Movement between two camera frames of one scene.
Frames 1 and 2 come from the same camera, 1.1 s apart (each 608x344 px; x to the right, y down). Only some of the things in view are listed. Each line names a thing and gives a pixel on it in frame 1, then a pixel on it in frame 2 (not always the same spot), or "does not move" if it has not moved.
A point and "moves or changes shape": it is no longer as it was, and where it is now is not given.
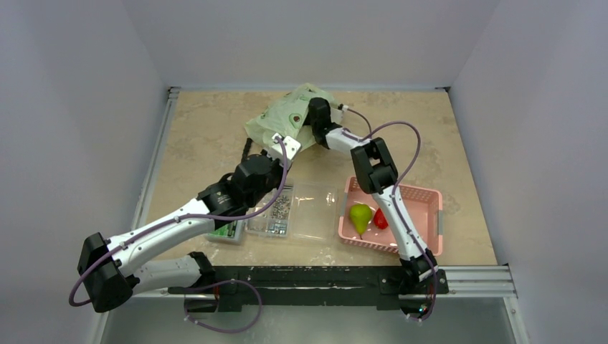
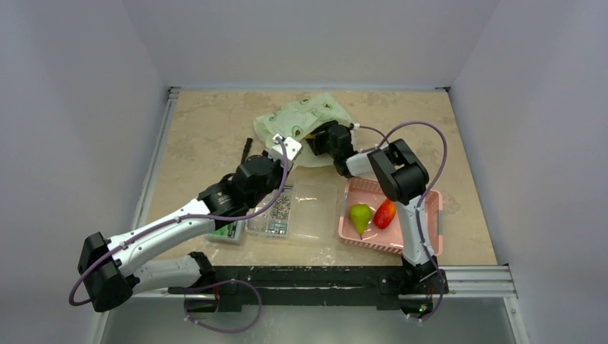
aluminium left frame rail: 155,158 does not move
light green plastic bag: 289,115 moves or changes shape
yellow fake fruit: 361,214 does not move
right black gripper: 317,110 -> 323,137
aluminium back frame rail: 308,89 does not move
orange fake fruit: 380,220 does not move
